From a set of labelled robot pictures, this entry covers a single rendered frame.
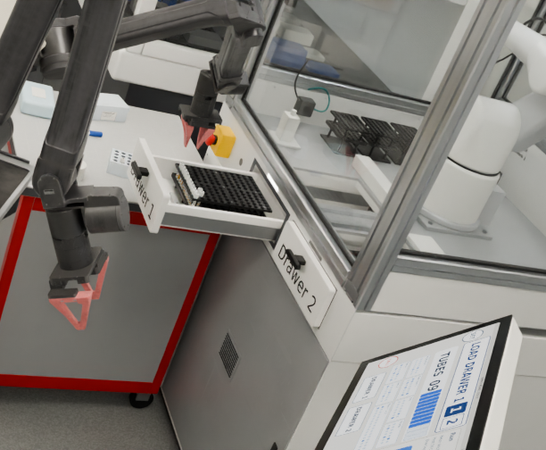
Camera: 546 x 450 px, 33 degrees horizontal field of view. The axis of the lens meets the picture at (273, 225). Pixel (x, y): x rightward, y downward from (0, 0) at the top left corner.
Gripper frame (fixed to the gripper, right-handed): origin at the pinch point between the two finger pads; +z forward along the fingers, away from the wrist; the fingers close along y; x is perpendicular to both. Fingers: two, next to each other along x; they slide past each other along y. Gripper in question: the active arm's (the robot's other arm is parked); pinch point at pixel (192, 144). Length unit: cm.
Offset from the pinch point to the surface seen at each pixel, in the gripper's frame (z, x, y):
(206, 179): 7.6, -3.2, 5.2
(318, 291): 10, -48, 22
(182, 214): 9.8, -19.2, -4.1
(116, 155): 16.4, 20.8, -13.0
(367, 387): -1, -93, 12
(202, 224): 12.1, -18.9, 1.6
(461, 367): -15, -103, 21
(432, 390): -12, -106, 15
